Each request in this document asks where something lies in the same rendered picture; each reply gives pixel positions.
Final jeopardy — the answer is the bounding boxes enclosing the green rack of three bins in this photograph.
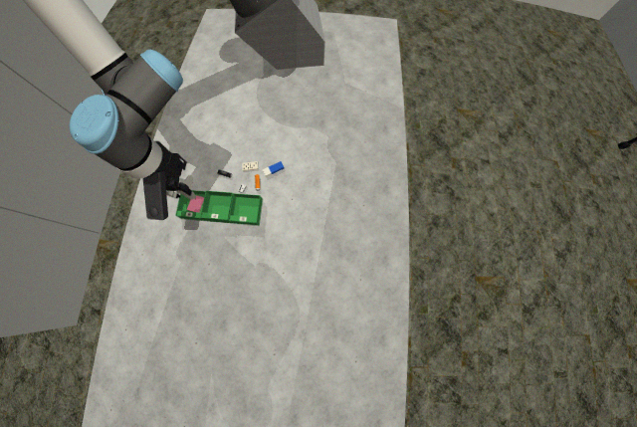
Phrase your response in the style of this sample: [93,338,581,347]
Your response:
[175,190,263,226]

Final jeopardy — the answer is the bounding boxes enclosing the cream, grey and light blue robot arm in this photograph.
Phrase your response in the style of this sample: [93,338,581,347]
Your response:
[23,0,183,220]

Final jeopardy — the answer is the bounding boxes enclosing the cream domino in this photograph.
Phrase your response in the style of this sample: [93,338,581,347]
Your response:
[243,161,258,171]

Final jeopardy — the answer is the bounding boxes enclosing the pink rectangular block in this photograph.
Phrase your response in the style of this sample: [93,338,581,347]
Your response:
[187,195,204,212]

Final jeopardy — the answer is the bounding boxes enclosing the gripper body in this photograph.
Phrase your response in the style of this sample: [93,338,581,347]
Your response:
[147,141,187,191]

